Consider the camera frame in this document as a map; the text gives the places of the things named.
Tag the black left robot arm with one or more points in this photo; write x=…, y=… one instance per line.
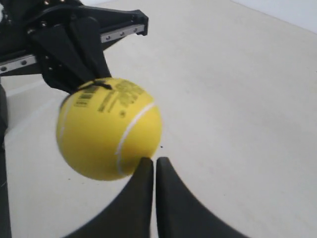
x=5, y=225

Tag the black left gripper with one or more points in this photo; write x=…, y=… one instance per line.
x=61, y=65

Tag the yellow tennis ball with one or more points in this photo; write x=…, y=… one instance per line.
x=106, y=127

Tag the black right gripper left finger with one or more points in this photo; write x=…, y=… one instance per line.
x=123, y=205

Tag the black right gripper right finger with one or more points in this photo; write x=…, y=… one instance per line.
x=180, y=214

